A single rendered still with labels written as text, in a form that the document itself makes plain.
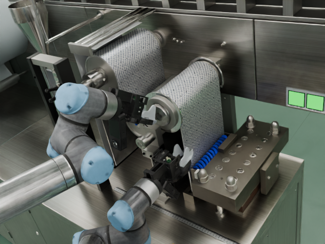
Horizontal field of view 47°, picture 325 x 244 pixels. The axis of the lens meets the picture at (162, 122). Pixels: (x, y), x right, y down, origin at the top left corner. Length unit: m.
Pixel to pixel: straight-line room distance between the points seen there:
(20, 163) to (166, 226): 0.80
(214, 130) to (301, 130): 1.87
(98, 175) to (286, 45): 0.71
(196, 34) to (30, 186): 0.84
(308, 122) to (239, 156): 1.99
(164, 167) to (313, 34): 0.58
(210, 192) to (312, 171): 1.66
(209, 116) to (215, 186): 0.24
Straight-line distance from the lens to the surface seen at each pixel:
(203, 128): 1.29
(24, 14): 1.61
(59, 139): 0.93
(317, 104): 1.29
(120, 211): 1.04
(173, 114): 1.14
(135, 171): 1.53
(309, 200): 2.61
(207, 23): 1.35
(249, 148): 1.34
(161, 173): 1.12
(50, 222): 1.75
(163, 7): 1.45
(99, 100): 0.94
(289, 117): 3.32
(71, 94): 0.89
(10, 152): 1.93
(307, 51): 1.23
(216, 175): 1.25
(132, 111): 1.04
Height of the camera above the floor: 1.87
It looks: 33 degrees down
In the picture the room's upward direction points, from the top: 12 degrees counter-clockwise
